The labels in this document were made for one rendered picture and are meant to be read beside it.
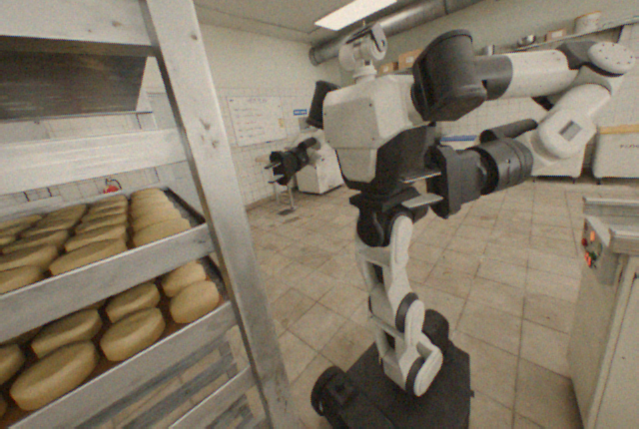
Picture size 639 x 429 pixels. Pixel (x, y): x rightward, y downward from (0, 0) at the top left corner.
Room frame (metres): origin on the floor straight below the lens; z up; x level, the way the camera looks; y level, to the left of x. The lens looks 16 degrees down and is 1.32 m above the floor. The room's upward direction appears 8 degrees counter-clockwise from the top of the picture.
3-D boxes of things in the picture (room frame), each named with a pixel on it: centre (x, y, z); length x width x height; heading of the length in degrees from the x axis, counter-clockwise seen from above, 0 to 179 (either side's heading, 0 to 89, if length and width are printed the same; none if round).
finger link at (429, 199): (0.36, -0.16, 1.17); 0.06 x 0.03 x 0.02; 102
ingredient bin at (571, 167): (3.39, -3.54, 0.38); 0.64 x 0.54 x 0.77; 135
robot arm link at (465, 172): (0.38, -0.24, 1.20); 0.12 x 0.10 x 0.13; 102
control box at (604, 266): (0.69, -0.92, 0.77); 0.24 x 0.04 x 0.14; 142
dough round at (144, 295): (0.25, 0.25, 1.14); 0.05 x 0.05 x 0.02
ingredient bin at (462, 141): (4.28, -2.60, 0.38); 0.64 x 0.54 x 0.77; 139
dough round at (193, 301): (0.24, 0.17, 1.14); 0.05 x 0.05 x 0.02
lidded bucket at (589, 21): (3.44, -3.78, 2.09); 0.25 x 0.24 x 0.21; 136
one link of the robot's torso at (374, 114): (0.72, -0.20, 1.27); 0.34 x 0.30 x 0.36; 38
